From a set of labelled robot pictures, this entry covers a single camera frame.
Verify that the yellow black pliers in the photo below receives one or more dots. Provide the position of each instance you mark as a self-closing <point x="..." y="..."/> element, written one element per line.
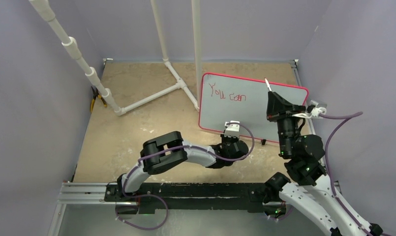
<point x="96" y="95"/>

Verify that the aluminium rail frame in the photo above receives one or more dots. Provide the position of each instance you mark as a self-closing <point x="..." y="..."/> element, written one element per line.
<point x="80" y="192"/>

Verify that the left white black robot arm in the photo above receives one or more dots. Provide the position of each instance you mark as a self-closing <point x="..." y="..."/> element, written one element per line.
<point x="170" y="150"/>

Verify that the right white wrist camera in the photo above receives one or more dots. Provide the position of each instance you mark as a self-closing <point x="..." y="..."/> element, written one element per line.
<point x="314" y="110"/>

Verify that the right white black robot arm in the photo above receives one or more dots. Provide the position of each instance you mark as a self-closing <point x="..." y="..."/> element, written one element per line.
<point x="309" y="187"/>

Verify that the pink framed whiteboard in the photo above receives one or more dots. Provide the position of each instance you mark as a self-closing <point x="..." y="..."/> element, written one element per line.
<point x="227" y="98"/>

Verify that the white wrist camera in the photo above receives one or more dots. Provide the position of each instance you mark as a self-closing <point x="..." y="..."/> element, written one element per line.
<point x="232" y="129"/>
<point x="314" y="110"/>

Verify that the white red marker pen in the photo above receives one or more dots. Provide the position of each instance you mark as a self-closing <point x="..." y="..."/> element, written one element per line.
<point x="268" y="84"/>

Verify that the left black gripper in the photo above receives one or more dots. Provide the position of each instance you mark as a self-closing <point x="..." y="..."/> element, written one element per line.
<point x="224" y="138"/>

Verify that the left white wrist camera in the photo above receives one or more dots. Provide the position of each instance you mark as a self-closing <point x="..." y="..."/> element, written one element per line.
<point x="232" y="129"/>

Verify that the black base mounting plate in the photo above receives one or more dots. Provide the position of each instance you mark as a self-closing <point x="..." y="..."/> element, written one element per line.
<point x="251" y="197"/>

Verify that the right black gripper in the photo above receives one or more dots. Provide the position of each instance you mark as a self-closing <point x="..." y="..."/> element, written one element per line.
<point x="276" y="104"/>

